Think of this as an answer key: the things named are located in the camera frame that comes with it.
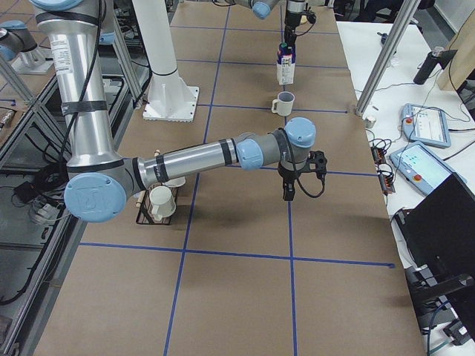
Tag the black laptop monitor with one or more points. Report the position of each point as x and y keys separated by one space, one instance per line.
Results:
x=439 y=231

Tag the blue white milk carton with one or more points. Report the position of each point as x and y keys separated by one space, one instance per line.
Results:
x=286 y=57

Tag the far teach pendant tablet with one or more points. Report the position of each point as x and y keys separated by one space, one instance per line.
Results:
x=425 y=124

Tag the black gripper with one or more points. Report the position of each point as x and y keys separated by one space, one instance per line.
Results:
x=291 y=22
x=287 y=175

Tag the small metal cylinder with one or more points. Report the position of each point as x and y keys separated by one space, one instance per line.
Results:
x=369 y=122

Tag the near teach pendant tablet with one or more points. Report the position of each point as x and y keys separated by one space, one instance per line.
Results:
x=421 y=167

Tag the white mug with handle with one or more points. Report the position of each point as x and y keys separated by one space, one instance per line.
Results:
x=283 y=103

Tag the teach pendant tablet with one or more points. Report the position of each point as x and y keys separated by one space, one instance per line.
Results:
x=421 y=167
x=425 y=124

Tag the white mug in rack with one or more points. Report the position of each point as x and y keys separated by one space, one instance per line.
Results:
x=175 y=183

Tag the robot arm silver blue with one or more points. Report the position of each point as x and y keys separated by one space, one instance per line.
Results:
x=294 y=12
x=102 y=176

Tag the white cup in rack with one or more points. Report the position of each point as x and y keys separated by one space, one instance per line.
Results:
x=162 y=202

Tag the black bottle on desk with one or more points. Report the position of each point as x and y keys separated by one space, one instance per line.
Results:
x=432 y=59

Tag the white camera pillar base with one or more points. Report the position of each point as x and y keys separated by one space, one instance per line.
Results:
x=169 y=97

